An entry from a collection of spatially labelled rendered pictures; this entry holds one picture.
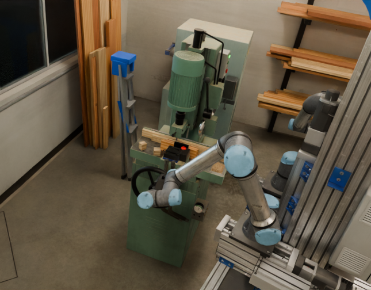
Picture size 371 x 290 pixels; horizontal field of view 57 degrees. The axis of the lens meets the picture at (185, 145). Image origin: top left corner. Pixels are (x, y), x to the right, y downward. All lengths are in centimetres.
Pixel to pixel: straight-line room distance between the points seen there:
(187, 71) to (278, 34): 250
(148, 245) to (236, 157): 143
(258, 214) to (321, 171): 39
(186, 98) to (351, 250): 114
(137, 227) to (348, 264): 137
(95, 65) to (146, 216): 158
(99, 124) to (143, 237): 147
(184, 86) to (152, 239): 117
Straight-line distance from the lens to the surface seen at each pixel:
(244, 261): 196
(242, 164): 137
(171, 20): 445
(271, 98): 404
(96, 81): 344
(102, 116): 361
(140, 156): 215
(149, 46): 461
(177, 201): 155
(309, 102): 200
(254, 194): 149
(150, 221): 245
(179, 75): 193
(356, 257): 193
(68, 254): 274
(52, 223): 296
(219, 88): 216
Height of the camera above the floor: 210
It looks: 32 degrees down
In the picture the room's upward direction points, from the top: 10 degrees clockwise
